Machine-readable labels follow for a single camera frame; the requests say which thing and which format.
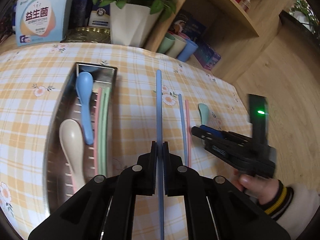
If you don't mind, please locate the mint green plastic spoon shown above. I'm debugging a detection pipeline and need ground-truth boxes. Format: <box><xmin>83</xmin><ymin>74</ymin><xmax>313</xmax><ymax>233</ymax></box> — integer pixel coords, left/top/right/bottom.
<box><xmin>198</xmin><ymin>103</ymin><xmax>209</xmax><ymax>125</ymax></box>

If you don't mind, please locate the pink chopstick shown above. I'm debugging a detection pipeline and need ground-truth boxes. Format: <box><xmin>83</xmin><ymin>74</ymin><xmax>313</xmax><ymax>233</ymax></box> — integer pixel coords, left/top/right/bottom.
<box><xmin>93</xmin><ymin>87</ymin><xmax>102</xmax><ymax>176</ymax></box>
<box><xmin>185</xmin><ymin>99</ymin><xmax>191</xmax><ymax>167</ymax></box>

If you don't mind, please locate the blue chopstick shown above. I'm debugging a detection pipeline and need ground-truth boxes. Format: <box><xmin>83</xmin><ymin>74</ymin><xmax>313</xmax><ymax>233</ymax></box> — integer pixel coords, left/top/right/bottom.
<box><xmin>156</xmin><ymin>70</ymin><xmax>164</xmax><ymax>240</ymax></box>
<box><xmin>178</xmin><ymin>94</ymin><xmax>188</xmax><ymax>166</ymax></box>

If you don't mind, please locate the person's right hand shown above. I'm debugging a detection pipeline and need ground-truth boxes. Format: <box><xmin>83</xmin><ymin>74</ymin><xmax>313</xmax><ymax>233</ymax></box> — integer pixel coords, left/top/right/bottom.
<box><xmin>232</xmin><ymin>170</ymin><xmax>279</xmax><ymax>205</ymax></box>

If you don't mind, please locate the white sleeve with stripes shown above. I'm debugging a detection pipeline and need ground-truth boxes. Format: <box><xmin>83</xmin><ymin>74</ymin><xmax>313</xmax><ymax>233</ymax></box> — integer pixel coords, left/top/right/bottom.
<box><xmin>259</xmin><ymin>181</ymin><xmax>319</xmax><ymax>239</ymax></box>

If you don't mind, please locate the yellow checked tablecloth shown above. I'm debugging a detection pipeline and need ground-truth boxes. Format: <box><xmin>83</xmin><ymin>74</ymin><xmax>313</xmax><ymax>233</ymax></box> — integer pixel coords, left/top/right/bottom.
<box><xmin>1</xmin><ymin>43</ymin><xmax>251</xmax><ymax>238</ymax></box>

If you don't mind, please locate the stainless steel utensil tray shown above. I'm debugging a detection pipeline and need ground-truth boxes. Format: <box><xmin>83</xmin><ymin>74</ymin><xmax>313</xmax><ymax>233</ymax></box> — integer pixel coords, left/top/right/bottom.
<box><xmin>43</xmin><ymin>62</ymin><xmax>117</xmax><ymax>213</ymax></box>

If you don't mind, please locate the purple box on shelf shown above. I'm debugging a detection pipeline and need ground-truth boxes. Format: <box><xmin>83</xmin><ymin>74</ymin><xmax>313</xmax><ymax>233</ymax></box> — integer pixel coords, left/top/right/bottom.
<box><xmin>194</xmin><ymin>40</ymin><xmax>221</xmax><ymax>70</ymax></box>

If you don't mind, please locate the beige plastic spoon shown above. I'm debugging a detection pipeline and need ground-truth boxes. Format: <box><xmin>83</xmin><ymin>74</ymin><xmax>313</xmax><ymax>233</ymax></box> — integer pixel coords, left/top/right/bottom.
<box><xmin>59</xmin><ymin>119</ymin><xmax>85</xmax><ymax>193</ymax></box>

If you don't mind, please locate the blue plastic cup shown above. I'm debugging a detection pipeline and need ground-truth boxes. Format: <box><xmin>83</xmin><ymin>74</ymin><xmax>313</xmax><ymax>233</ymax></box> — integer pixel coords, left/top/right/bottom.
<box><xmin>177</xmin><ymin>39</ymin><xmax>198</xmax><ymax>62</ymax></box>

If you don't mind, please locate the wooden shelf unit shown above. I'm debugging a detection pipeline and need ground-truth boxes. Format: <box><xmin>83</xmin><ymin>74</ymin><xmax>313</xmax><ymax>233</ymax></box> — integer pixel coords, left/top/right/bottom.
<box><xmin>143</xmin><ymin>0</ymin><xmax>320</xmax><ymax>185</ymax></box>

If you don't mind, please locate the beige plastic cup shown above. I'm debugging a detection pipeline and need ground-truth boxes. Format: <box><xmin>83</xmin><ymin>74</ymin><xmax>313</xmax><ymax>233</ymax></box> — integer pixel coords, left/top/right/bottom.
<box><xmin>166</xmin><ymin>34</ymin><xmax>187</xmax><ymax>58</ymax></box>

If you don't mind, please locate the green chopstick pair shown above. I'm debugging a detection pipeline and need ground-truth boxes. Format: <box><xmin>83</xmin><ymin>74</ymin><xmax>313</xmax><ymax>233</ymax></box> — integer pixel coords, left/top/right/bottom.
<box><xmin>97</xmin><ymin>87</ymin><xmax>110</xmax><ymax>176</ymax></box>

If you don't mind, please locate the green plastic cup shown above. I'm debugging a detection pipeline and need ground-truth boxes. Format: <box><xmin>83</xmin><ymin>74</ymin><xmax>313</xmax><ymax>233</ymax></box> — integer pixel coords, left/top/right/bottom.
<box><xmin>157</xmin><ymin>32</ymin><xmax>175</xmax><ymax>54</ymax></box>

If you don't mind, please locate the pink chopstick in tray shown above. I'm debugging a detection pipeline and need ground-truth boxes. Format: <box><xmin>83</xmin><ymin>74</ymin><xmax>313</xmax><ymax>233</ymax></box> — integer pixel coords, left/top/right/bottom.
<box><xmin>93</xmin><ymin>87</ymin><xmax>102</xmax><ymax>176</ymax></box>

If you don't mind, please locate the dark printed box on shelf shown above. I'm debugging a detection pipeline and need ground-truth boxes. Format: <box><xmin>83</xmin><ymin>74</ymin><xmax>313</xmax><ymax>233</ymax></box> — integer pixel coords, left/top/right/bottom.
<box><xmin>169</xmin><ymin>10</ymin><xmax>207</xmax><ymax>42</ymax></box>

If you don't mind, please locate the blue plastic spoon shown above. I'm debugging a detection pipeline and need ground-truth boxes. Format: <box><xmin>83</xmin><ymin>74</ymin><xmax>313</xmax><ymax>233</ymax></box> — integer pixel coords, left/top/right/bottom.
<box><xmin>75</xmin><ymin>72</ymin><xmax>94</xmax><ymax>145</ymax></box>

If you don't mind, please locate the white flower pot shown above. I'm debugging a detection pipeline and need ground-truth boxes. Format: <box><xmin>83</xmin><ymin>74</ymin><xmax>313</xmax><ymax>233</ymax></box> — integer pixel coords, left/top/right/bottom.
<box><xmin>110</xmin><ymin>2</ymin><xmax>161</xmax><ymax>48</ymax></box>

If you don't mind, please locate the gold round tin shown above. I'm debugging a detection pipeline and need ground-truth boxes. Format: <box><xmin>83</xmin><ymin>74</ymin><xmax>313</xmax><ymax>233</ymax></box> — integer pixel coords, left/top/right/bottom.
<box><xmin>62</xmin><ymin>27</ymin><xmax>111</xmax><ymax>44</ymax></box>

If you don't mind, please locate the dark blue box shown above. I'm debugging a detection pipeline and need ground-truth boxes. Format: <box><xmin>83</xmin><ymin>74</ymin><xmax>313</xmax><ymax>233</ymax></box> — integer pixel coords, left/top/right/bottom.
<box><xmin>68</xmin><ymin>0</ymin><xmax>93</xmax><ymax>30</ymax></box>

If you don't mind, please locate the light blue probiotic box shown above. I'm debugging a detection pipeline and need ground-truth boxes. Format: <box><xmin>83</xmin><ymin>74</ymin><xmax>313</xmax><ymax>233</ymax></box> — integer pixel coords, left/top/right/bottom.
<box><xmin>15</xmin><ymin>0</ymin><xmax>72</xmax><ymax>47</ymax></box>

